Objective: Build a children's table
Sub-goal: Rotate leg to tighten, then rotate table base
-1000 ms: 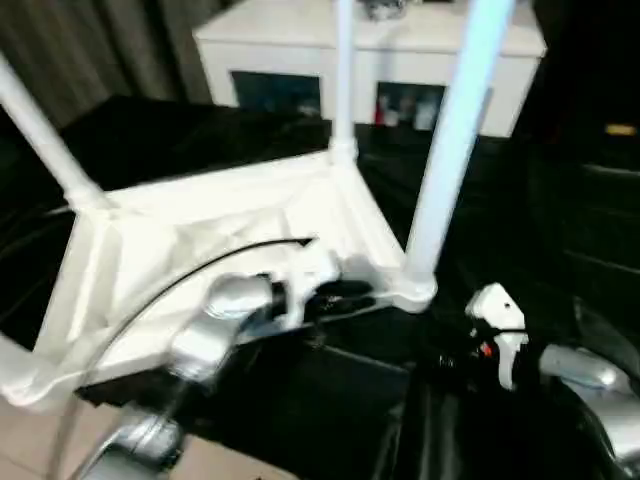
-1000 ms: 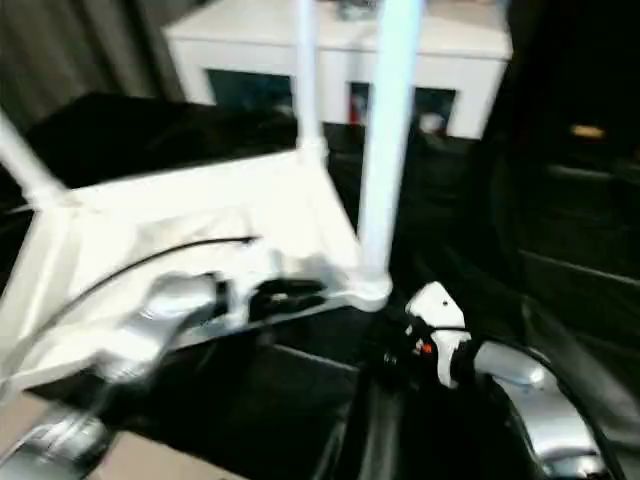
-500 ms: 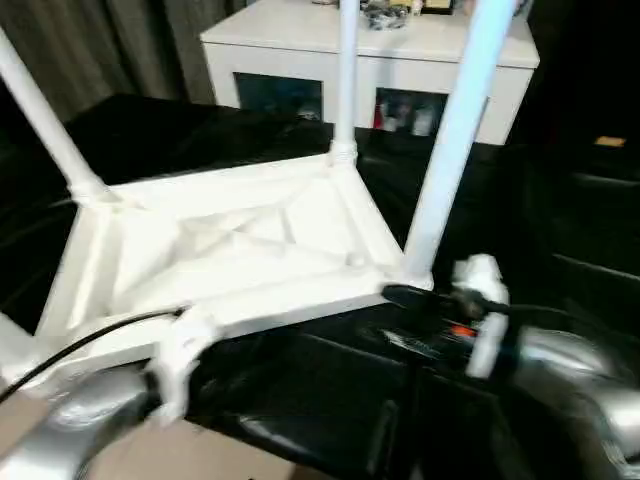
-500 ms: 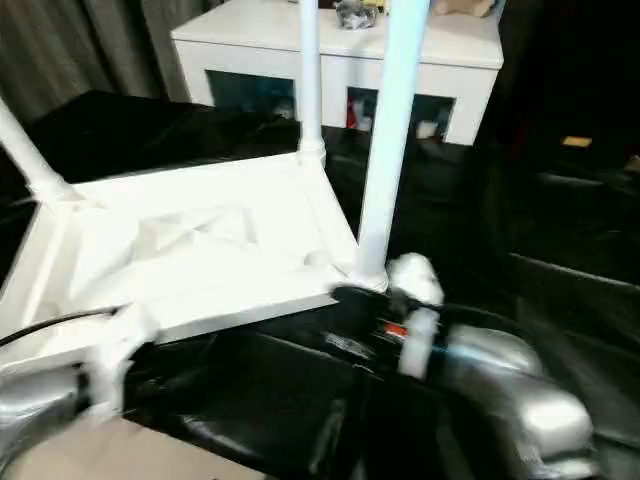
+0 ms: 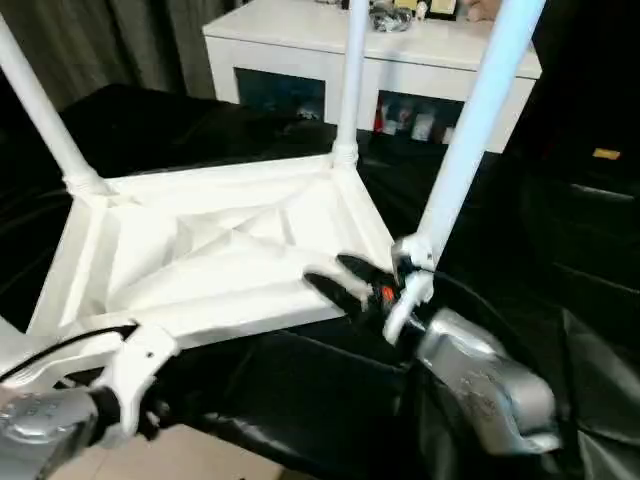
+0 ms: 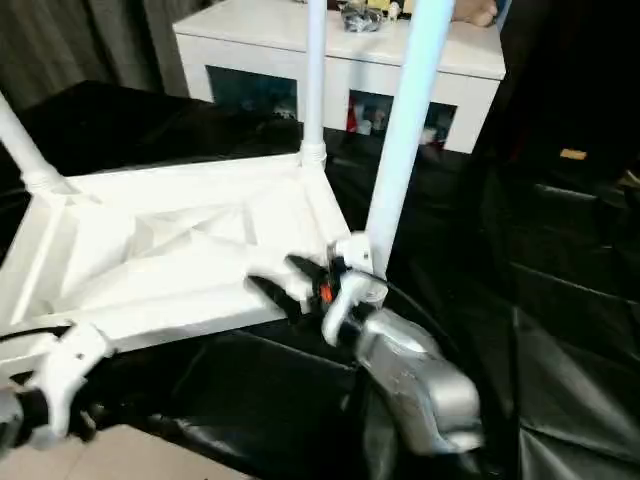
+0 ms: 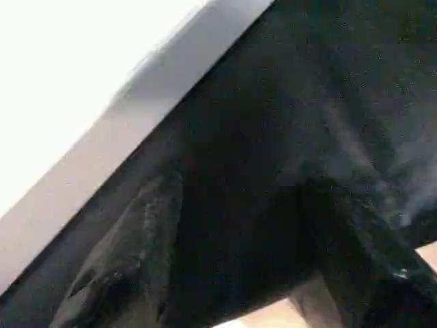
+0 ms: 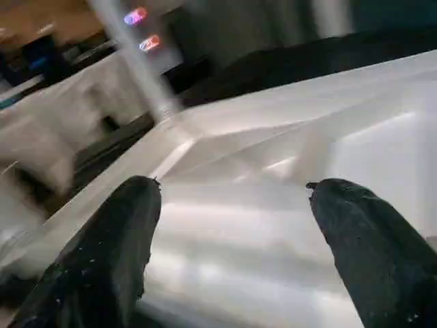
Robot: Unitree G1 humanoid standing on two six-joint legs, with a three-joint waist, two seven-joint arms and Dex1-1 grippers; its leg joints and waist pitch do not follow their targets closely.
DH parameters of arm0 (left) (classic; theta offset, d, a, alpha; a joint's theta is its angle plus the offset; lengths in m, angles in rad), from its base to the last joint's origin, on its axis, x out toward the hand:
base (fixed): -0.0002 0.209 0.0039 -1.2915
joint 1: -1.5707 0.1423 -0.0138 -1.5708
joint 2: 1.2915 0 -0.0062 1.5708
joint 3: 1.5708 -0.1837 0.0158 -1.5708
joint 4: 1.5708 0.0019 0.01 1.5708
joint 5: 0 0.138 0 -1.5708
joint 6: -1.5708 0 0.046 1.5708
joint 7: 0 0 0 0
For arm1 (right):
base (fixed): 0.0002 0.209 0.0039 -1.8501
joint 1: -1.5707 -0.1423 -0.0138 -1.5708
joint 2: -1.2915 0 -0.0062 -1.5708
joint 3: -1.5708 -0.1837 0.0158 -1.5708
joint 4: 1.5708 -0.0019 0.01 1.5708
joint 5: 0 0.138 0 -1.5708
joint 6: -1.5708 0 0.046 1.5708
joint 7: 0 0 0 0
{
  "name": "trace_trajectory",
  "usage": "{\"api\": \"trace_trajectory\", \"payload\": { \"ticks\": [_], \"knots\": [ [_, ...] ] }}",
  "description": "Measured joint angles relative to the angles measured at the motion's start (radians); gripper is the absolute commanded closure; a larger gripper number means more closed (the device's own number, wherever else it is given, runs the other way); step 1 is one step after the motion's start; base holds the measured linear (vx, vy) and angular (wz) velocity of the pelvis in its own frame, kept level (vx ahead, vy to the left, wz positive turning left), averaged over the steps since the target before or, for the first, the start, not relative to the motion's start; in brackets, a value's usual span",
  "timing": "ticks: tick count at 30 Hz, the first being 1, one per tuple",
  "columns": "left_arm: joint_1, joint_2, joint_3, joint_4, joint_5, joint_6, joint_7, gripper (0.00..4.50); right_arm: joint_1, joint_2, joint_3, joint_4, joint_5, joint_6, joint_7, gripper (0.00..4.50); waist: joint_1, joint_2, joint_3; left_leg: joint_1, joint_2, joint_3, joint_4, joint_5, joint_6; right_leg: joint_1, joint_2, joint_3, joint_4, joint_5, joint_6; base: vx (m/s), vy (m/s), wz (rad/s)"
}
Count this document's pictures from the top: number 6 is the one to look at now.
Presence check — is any white plastic table top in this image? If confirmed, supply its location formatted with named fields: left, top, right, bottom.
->
left=0, top=149, right=389, bottom=379

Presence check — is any white plastic table leg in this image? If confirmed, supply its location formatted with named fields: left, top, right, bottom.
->
left=305, top=0, right=330, bottom=169
left=363, top=0, right=459, bottom=279
left=0, top=92, right=69, bottom=197

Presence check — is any white cabinet with glass doors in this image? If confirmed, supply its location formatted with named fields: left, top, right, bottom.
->
left=172, top=0, right=507, bottom=155

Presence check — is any black mat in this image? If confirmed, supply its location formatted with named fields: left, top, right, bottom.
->
left=0, top=79, right=640, bottom=480

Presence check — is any black and white bundle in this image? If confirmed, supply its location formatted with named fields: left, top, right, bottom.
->
left=341, top=5, right=387, bottom=35

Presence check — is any grey-green curtain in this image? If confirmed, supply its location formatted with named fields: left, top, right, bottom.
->
left=0, top=0, right=234, bottom=117

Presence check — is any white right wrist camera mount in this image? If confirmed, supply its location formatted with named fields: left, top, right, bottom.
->
left=322, top=231, right=392, bottom=347

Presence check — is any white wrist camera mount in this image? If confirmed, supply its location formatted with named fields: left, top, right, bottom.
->
left=22, top=322, right=112, bottom=442
left=322, top=231, right=392, bottom=347

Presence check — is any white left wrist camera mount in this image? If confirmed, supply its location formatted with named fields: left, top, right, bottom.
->
left=22, top=322, right=112, bottom=442

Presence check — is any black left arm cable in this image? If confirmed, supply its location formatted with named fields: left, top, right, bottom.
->
left=0, top=325, right=72, bottom=342

